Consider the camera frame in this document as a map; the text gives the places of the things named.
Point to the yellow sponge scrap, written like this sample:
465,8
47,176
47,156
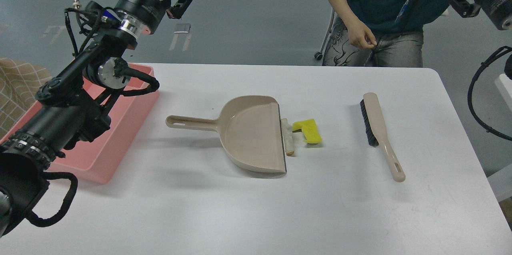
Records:
309,129

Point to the grey floor plate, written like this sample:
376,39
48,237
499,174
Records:
182,28

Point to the beige hand brush black bristles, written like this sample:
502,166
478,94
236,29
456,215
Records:
377,133

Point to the office chair base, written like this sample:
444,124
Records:
318,56

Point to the beige plastic dustpan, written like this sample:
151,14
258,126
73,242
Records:
249,130

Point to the beige checkered cloth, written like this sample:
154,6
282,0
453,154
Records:
19,82

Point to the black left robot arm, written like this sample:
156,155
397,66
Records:
98,34

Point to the person in dark teal top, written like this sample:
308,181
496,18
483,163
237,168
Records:
398,26

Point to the person's right hand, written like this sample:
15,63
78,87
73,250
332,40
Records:
360,36

